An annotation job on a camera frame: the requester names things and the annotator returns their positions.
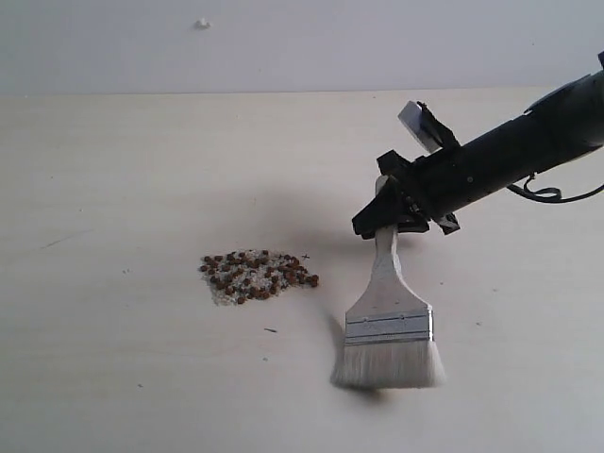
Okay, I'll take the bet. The pile of pellets and grains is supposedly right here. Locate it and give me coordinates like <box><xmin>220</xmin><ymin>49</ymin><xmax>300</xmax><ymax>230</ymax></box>
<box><xmin>197</xmin><ymin>249</ymin><xmax>320</xmax><ymax>306</ymax></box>

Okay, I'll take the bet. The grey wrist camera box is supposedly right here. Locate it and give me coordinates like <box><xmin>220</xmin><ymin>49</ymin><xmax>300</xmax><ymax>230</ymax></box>
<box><xmin>397</xmin><ymin>101</ymin><xmax>460</xmax><ymax>154</ymax></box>

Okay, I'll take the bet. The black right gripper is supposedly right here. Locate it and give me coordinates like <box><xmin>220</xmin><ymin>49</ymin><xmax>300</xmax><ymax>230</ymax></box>
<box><xmin>352</xmin><ymin>115</ymin><xmax>543</xmax><ymax>240</ymax></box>

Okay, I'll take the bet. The white blob on wall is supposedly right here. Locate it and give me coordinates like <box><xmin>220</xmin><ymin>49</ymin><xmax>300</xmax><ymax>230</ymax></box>
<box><xmin>193</xmin><ymin>18</ymin><xmax>211</xmax><ymax>30</ymax></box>

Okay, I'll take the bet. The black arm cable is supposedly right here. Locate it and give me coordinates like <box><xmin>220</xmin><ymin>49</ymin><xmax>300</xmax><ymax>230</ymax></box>
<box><xmin>507</xmin><ymin>172</ymin><xmax>604</xmax><ymax>204</ymax></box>

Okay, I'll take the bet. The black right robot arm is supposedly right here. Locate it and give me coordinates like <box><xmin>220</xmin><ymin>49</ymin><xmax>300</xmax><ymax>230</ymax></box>
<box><xmin>352</xmin><ymin>72</ymin><xmax>603</xmax><ymax>240</ymax></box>

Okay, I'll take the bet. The wooden paint brush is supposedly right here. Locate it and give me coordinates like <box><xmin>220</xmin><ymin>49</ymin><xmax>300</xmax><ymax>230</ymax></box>
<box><xmin>328</xmin><ymin>174</ymin><xmax>447</xmax><ymax>391</ymax></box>

